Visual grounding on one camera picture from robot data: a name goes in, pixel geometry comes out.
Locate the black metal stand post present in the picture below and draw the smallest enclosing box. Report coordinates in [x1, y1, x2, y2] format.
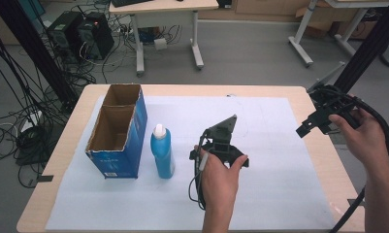
[333, 0, 389, 95]
[0, 0, 81, 112]

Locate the thick black gripper cable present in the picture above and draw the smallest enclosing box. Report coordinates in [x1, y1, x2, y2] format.
[312, 84, 389, 233]

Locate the black keyboard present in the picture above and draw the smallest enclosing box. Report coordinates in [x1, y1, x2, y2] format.
[111, 0, 155, 9]

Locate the tangle of black floor cables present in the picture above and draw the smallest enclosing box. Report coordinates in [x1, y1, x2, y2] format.
[0, 13, 98, 189]

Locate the wooden desk with white legs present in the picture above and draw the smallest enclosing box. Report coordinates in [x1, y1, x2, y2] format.
[108, 0, 220, 78]

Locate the black computer tower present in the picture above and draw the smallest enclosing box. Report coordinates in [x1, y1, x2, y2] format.
[46, 11, 86, 62]
[77, 12, 115, 61]

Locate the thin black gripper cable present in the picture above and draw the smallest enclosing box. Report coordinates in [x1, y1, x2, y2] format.
[187, 133, 213, 212]

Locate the blue bottle with white cap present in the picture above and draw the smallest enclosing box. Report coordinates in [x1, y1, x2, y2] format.
[149, 123, 177, 180]

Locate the white power strip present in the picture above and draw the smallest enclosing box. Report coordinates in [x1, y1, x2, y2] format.
[19, 110, 44, 133]

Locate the brown cardboard box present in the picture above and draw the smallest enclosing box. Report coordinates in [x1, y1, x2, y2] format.
[294, 5, 358, 39]

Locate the person's left hand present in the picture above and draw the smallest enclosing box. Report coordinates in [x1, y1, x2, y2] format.
[194, 145, 249, 210]

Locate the grey metal bracket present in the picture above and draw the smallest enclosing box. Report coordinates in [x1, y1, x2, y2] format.
[307, 60, 347, 93]

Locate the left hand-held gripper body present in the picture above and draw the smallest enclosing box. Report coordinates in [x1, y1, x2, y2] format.
[188, 114, 250, 169]

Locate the white desk frame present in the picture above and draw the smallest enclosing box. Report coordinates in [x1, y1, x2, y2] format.
[287, 0, 389, 68]

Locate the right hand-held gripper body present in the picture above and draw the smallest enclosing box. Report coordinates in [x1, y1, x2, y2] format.
[308, 84, 362, 136]

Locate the white power adapter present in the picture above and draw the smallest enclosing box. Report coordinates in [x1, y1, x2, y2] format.
[153, 37, 169, 51]

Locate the person's right hand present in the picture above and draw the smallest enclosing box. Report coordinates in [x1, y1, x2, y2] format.
[328, 108, 389, 170]

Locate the blue cardboard box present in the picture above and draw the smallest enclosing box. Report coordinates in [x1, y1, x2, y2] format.
[84, 83, 148, 180]

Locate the white table mat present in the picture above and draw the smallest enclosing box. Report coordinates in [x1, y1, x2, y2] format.
[45, 94, 338, 232]

